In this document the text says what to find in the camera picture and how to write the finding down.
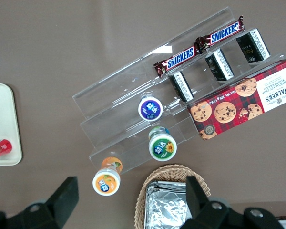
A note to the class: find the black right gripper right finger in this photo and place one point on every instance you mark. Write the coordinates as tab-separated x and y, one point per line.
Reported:
217	217

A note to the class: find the orange lid gum bottle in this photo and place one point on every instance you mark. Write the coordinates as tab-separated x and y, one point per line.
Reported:
107	183

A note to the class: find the red lid gum bottle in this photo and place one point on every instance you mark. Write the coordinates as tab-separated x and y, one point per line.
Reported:
2	148

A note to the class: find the clear acrylic step stand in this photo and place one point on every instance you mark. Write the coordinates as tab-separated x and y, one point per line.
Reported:
124	78

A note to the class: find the light tan wicker basket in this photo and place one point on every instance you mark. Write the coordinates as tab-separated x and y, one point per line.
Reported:
166	173

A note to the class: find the beige plastic tray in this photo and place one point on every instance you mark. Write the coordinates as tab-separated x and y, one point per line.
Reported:
2	114

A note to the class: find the green lid gum bottle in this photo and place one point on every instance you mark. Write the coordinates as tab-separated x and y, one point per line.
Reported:
162	148

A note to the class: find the Snickers chocolate bar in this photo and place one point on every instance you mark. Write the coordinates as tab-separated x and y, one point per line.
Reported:
222	34
178	60

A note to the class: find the blue lid gum bottle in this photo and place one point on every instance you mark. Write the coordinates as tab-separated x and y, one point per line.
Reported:
150	109

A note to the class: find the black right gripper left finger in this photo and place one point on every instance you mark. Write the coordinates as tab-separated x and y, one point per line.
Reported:
50	212

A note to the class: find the red Walkers cookie box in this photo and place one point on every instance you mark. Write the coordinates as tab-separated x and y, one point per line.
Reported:
228	112

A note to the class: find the small black white box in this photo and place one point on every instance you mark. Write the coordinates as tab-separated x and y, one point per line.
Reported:
181	87
219	64
252	46

